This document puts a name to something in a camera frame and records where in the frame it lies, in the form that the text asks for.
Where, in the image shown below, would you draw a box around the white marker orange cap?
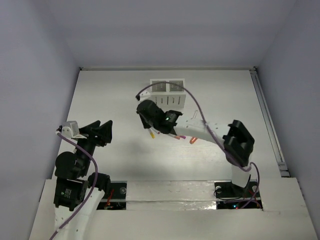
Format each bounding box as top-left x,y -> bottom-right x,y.
192,110 -> 198,119

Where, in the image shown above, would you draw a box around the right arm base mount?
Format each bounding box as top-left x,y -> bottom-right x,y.
213,181 -> 263,210

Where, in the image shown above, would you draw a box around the aluminium rail right side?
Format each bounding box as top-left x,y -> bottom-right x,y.
249,67 -> 291,178

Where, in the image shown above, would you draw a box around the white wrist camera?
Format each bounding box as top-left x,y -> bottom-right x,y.
55,120 -> 86,139
135,91 -> 151,102

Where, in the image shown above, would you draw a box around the white marker yellow cap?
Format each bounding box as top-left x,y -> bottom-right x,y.
148,128 -> 156,139

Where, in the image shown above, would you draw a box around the white marker pink caps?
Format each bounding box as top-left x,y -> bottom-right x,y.
153,129 -> 161,135

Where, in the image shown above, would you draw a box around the white marker purple cap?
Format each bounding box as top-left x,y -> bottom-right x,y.
173,135 -> 186,140

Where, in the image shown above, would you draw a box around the white two-compartment slotted organizer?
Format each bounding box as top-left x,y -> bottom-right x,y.
149,78 -> 186,110

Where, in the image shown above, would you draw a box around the white marker salmon cap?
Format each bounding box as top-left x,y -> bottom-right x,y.
167,133 -> 181,140

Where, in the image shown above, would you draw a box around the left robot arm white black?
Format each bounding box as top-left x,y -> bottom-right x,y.
50,120 -> 113,240

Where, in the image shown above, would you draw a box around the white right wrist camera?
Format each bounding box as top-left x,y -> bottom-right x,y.
135,91 -> 151,102

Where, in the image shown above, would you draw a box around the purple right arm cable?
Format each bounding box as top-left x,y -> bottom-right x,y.
136,82 -> 261,210

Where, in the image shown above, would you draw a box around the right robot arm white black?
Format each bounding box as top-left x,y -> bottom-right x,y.
136,99 -> 255,196

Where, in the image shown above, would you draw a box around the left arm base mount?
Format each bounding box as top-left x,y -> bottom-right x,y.
97,181 -> 127,210

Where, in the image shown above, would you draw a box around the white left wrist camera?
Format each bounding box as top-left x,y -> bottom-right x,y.
55,120 -> 86,139

